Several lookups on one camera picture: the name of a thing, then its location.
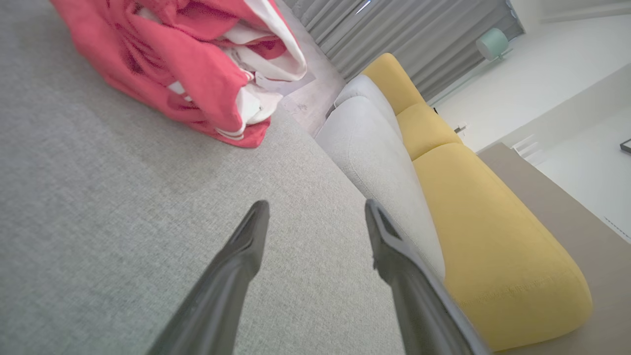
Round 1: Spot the grey sofa seat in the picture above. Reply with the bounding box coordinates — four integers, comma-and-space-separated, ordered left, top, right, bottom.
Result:
0, 0, 406, 355

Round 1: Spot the grey sofa back cushion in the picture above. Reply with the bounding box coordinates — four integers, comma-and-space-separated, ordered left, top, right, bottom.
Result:
334, 74, 404, 140
315, 96, 447, 283

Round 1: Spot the red shirt with white sleeves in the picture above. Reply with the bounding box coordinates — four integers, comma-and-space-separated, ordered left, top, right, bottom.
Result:
49, 0, 308, 149

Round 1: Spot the small yellow sofa cushion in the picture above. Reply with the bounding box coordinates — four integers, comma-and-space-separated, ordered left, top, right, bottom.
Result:
396, 102, 463, 161
361, 52, 425, 115

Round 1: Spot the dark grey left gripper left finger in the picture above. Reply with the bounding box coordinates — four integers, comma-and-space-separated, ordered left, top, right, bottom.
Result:
148, 200, 271, 355

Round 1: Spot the grey pleated curtain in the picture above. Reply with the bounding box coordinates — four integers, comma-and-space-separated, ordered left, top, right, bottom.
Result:
281, 0, 525, 103

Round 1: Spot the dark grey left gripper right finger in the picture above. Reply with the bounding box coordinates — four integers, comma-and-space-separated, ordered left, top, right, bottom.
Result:
365, 199, 493, 355

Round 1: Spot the mint green floor lamp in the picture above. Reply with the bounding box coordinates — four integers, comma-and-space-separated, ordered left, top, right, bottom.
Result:
428, 28, 511, 106

